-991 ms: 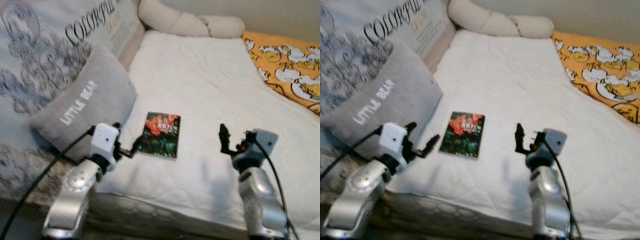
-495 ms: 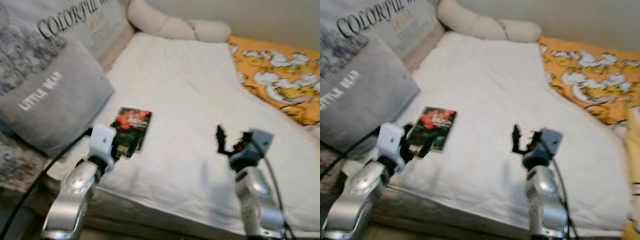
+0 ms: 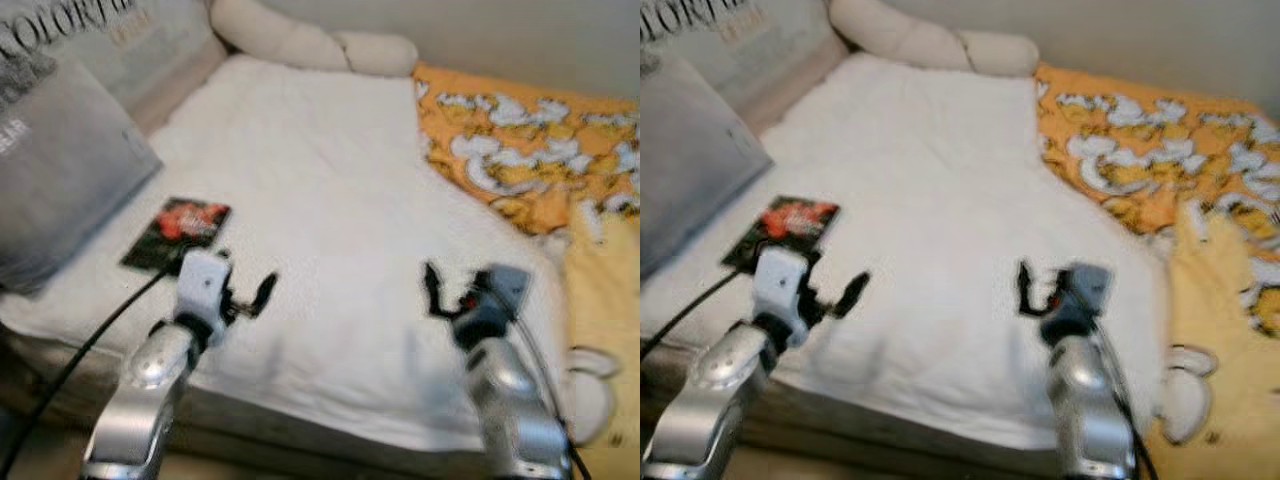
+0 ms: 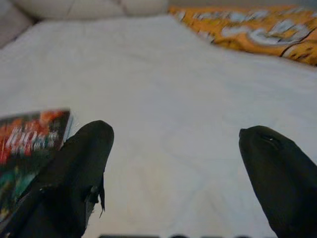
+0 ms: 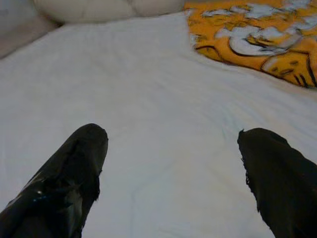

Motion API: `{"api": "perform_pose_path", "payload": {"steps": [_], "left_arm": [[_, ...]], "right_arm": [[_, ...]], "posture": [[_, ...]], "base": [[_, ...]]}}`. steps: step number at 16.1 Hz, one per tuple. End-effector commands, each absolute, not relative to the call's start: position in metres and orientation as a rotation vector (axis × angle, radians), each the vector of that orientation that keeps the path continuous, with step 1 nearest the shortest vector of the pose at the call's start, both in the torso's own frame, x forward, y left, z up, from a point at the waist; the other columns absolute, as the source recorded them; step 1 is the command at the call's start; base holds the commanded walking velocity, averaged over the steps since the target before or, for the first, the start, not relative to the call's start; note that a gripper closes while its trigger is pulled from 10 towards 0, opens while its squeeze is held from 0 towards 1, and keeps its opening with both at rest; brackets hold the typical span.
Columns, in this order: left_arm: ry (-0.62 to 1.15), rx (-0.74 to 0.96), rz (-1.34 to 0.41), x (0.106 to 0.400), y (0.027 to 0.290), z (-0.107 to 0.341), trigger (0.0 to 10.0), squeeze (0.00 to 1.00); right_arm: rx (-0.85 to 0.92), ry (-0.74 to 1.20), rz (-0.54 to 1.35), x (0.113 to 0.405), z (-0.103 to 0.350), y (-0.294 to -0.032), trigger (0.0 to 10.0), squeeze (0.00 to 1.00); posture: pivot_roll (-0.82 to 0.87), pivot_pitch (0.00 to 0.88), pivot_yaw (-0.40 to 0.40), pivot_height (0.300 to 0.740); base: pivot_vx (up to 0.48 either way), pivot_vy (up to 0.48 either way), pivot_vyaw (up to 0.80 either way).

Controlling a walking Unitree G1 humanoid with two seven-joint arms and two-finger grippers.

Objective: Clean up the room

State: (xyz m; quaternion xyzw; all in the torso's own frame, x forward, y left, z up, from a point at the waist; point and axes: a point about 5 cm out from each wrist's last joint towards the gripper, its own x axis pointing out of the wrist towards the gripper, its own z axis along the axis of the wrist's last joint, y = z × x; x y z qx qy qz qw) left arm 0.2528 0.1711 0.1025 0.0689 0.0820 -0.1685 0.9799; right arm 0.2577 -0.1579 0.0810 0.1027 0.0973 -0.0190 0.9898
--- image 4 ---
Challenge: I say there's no red green cover book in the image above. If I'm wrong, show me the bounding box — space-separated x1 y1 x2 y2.
0 107 75 223

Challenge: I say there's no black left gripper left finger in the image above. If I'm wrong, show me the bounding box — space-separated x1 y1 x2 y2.
0 120 115 238

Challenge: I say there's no plain beige pillow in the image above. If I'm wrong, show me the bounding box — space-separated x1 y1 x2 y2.
14 0 170 22

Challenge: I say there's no yellow patterned blanket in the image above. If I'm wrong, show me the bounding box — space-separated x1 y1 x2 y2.
167 4 317 67

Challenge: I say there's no bed with white sheet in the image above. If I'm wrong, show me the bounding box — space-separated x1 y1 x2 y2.
0 14 317 238

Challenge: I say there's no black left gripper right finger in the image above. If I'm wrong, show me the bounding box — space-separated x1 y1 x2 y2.
238 125 317 238

